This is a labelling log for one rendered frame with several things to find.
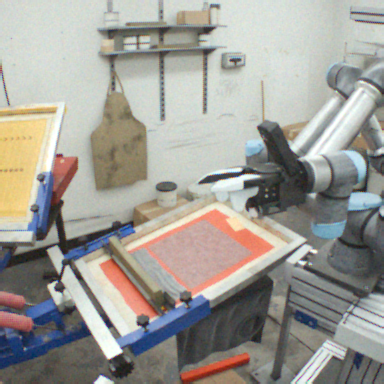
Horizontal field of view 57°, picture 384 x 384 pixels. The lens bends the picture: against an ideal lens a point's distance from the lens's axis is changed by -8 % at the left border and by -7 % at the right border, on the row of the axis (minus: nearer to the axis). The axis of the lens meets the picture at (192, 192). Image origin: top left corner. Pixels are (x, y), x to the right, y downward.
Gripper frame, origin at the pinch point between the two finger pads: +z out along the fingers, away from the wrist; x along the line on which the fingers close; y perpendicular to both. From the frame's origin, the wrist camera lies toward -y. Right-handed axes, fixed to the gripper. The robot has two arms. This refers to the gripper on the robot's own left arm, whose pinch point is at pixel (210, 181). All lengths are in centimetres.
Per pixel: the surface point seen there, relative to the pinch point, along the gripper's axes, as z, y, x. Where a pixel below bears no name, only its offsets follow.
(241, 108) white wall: -178, 20, 302
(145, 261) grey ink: -5, 53, 77
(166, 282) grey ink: -8, 55, 61
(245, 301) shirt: -38, 69, 54
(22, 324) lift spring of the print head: 45, 53, 51
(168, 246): -17, 51, 82
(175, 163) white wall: -96, 68, 293
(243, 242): -44, 49, 67
